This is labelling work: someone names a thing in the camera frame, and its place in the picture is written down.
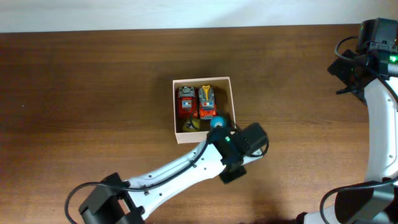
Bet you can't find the blue toy ball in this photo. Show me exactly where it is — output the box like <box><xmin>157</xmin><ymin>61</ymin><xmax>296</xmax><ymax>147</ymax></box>
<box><xmin>210</xmin><ymin>116</ymin><xmax>229</xmax><ymax>129</ymax></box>

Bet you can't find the yellow toy ball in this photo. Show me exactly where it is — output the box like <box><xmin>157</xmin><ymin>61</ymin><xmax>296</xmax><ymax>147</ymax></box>
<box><xmin>182</xmin><ymin>118</ymin><xmax>200</xmax><ymax>133</ymax></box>

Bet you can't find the red toy truck grey top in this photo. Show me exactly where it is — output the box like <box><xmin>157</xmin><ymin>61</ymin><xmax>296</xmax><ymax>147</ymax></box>
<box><xmin>177</xmin><ymin>86</ymin><xmax>198</xmax><ymax>119</ymax></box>

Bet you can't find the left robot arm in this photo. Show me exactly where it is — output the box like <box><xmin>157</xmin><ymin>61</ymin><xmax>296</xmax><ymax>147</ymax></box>
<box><xmin>78</xmin><ymin>123</ymin><xmax>269</xmax><ymax>223</ymax></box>

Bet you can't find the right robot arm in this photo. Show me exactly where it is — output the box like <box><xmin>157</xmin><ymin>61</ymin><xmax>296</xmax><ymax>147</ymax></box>
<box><xmin>295</xmin><ymin>50</ymin><xmax>397</xmax><ymax>223</ymax></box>

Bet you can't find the white cardboard box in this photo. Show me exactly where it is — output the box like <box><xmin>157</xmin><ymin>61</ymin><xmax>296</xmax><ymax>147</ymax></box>
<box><xmin>172</xmin><ymin>77</ymin><xmax>236</xmax><ymax>144</ymax></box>

